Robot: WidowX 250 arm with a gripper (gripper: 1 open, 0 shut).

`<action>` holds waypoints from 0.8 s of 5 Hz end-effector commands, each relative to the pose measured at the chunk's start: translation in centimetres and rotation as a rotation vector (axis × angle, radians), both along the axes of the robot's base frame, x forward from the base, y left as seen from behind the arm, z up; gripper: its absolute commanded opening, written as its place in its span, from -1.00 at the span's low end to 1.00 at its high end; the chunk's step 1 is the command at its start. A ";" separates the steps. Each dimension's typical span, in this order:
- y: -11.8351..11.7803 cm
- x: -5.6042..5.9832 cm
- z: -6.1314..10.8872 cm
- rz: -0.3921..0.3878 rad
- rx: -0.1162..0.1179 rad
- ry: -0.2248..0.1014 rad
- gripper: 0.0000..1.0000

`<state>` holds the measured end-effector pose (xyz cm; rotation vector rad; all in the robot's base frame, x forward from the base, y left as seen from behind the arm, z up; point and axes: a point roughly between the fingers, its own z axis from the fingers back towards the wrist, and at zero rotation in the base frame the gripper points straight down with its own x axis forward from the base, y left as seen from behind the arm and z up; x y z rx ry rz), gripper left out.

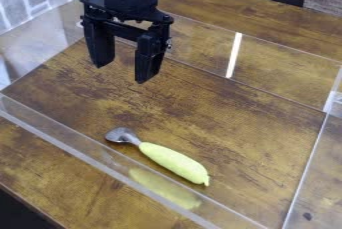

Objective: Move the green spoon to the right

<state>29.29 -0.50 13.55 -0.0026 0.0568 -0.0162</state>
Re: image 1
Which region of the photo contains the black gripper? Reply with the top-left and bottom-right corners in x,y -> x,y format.
78,0 -> 173,84

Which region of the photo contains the green handled metal spoon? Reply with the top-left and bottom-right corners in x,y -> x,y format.
105,127 -> 209,186

